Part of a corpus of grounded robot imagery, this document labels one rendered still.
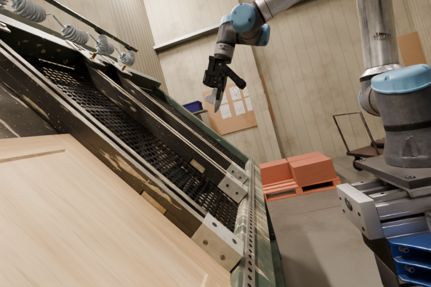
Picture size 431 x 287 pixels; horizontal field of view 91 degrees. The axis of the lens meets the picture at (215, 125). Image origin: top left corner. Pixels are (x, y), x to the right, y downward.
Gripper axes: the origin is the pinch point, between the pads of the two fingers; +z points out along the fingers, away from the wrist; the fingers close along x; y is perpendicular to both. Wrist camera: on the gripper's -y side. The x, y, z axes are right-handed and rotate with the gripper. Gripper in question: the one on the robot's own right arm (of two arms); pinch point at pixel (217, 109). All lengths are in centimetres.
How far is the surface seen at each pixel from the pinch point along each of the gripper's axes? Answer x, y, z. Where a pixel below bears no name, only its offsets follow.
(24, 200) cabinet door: 52, 21, 22
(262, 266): 24, -25, 39
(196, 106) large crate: -337, 95, -5
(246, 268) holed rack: 31, -20, 37
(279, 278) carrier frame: -60, -55, 100
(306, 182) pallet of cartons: -237, -111, 72
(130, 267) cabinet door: 48, 2, 31
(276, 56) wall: -400, -42, -146
